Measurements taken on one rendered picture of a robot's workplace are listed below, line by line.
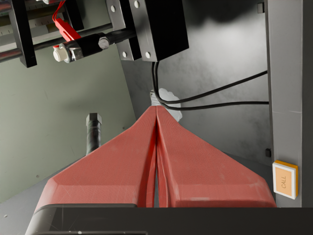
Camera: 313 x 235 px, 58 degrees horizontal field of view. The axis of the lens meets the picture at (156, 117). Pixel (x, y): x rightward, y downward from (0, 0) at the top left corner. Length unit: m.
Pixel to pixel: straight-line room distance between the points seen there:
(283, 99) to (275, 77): 0.03
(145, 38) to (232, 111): 0.24
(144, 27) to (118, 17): 0.06
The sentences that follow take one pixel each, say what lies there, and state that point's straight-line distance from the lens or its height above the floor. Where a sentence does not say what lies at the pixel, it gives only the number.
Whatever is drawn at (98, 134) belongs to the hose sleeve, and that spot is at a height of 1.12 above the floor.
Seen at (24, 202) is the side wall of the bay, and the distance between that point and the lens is 0.72.
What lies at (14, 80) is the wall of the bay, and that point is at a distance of 0.70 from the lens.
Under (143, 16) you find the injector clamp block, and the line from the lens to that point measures 0.46.
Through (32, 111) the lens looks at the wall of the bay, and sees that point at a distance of 0.72.
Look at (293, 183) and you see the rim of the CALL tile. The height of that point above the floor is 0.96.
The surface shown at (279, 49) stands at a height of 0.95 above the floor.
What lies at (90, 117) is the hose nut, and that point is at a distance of 0.41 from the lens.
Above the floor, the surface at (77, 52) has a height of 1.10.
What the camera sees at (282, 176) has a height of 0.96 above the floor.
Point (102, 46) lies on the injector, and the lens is 0.42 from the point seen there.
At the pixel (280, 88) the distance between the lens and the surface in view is 0.38.
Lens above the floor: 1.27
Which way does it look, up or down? 34 degrees down
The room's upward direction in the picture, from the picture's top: 120 degrees counter-clockwise
